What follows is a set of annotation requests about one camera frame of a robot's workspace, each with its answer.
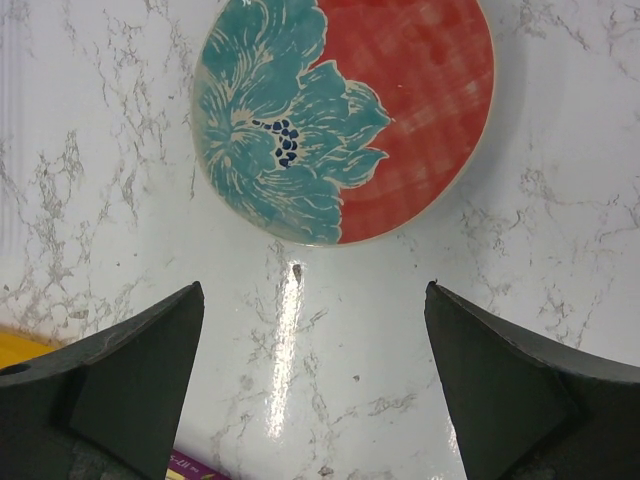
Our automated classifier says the red teal flower plate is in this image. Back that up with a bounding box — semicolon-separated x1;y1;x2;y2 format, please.
191;0;495;246

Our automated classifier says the purple treehouse book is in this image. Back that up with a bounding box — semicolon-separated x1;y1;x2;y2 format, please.
165;448;230;480

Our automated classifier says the orange plastic folder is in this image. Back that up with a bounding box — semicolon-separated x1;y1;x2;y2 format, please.
0;325;59;369

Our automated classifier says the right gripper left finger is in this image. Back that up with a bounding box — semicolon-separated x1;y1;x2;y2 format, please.
1;282;204;479

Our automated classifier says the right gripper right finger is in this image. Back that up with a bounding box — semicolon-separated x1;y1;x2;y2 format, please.
425;282;639;479

